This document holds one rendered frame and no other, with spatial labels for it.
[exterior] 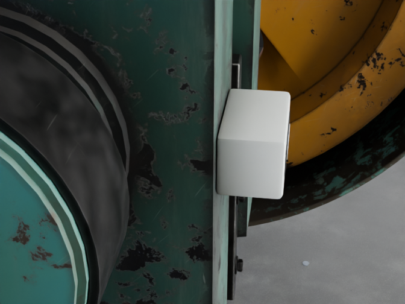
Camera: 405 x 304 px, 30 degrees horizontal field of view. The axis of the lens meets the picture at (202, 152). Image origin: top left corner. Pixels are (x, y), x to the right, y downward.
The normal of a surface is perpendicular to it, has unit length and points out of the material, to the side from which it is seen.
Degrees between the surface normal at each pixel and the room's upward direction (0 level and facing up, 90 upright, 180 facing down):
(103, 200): 79
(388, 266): 0
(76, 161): 64
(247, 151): 90
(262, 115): 0
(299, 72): 90
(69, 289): 90
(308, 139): 90
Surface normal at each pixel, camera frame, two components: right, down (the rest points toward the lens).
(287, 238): 0.00, -0.87
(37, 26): 0.47, -0.73
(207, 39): -0.14, 0.49
